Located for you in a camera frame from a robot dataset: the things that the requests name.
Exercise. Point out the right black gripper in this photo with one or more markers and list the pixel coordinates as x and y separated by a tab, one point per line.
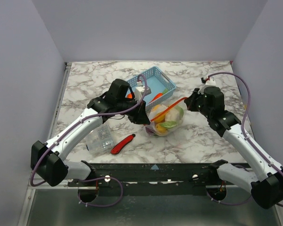
191	103

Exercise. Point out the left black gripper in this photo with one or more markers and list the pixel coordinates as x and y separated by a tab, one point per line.
140	116

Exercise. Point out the purple cabbage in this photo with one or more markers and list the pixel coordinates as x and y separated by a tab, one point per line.
150	132

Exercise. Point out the yellow bell pepper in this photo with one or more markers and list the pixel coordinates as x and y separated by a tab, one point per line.
156	111

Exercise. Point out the yellow lemon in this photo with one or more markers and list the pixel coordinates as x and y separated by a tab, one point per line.
160	129

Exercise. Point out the clear zip top bag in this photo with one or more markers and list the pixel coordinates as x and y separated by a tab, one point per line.
179	102

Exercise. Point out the white cauliflower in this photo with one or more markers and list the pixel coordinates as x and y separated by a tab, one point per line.
173	118

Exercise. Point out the blue plastic basket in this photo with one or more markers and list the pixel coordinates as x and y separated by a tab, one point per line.
158	83

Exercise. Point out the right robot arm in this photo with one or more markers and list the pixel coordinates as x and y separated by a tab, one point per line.
265	181

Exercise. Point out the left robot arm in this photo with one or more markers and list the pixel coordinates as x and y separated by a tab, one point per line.
48	159

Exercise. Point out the red chili pepper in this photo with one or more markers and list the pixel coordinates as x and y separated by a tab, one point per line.
157	96

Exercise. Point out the red utility knife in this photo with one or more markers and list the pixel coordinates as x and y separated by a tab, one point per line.
118	147

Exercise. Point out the clear plastic screw box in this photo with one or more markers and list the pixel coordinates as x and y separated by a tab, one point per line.
100	140

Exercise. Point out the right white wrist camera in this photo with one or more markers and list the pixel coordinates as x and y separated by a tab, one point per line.
207	82

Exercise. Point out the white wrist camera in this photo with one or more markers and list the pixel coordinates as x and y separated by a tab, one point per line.
207	82
140	90

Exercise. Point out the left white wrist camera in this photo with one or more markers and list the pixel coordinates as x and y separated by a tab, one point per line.
140	90

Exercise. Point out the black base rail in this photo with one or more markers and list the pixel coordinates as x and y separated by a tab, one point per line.
137	179

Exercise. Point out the aluminium frame rail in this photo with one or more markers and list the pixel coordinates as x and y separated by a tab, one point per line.
52	131

